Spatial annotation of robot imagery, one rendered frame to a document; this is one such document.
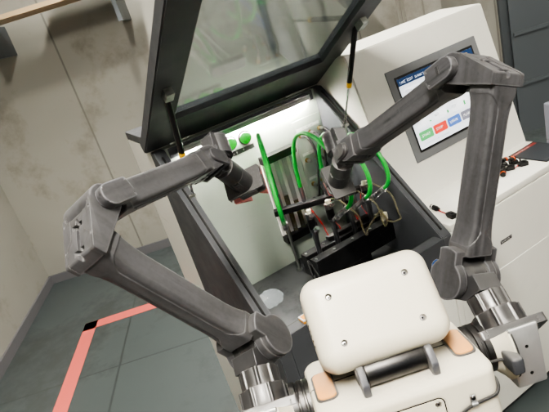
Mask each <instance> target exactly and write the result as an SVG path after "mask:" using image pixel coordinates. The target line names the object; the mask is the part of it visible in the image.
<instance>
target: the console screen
mask: <svg viewBox="0 0 549 412"><path fill-rule="evenodd" d="M449 52H462V53H470V54H477V55H480V52H479V49H478V47H477V44H476V41H475V37H474V36H471V37H469V38H466V39H463V40H462V41H460V42H457V43H454V44H452V45H450V46H448V47H445V48H443V49H440V50H438V51H435V52H433V53H431V54H429V55H427V56H424V57H422V58H419V59H417V60H414V61H412V62H410V63H408V64H406V65H402V66H400V67H399V68H396V69H393V70H391V71H389V72H386V73H384V75H385V77H386V81H387V83H388V86H389V89H390V90H391V95H392V96H393V99H394V102H395V103H396V102H397V101H398V100H400V99H401V98H402V97H404V96H405V95H406V94H408V93H409V92H410V91H412V90H413V89H414V88H415V87H416V86H417V85H419V84H420V83H421V82H423V81H424V80H425V78H424V71H425V70H426V69H427V68H428V67H430V66H431V65H432V64H434V63H435V62H436V61H437V60H438V59H439V58H440V57H442V56H445V55H446V54H447V53H449ZM470 106H471V101H470V96H469V92H466V93H465V94H463V95H462V96H460V97H459V98H457V99H454V100H451V101H450V102H448V103H446V104H445V105H442V106H441V107H440V108H439V109H437V110H435V111H434V112H433V113H431V114H429V115H428V116H426V117H425V118H424V119H422V120H421V121H419V122H418V123H416V124H415V125H413V126H412V127H411V128H409V129H408V130H406V131H405V132H406V135H407V137H408V141H409V143H410V145H411V148H412V151H413V154H414V157H415V159H416V161H417V163H420V162H421V161H423V160H425V159H428V158H430V157H431V156H432V155H435V154H437V153H439V152H440V151H442V150H444V149H446V148H448V147H450V146H452V145H454V144H455V143H457V142H459V141H461V140H463V139H465V138H467V132H468V125H469V118H470Z"/></svg>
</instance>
